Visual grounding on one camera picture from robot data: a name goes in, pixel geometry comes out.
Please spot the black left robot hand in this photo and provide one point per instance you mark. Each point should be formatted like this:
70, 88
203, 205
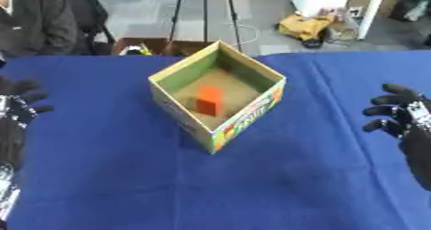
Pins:
15, 112

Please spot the white table leg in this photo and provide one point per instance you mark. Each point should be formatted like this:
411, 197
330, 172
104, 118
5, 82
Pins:
371, 11

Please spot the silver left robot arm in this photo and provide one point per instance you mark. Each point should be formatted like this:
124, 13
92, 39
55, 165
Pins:
5, 189

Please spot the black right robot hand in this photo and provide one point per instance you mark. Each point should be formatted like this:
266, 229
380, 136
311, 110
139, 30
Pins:
412, 124

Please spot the brown cardboard box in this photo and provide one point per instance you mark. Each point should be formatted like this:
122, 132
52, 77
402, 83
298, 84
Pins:
160, 46

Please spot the yellow bag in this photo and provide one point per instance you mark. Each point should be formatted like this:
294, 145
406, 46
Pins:
303, 26

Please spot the tan cardboard box green inside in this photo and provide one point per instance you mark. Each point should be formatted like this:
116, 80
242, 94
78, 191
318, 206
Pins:
218, 96

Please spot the black tripod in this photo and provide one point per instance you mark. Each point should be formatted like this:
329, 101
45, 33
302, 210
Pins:
205, 12

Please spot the person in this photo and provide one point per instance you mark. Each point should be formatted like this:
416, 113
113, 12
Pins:
36, 17

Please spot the orange rectangular block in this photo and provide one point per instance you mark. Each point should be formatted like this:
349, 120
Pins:
209, 101

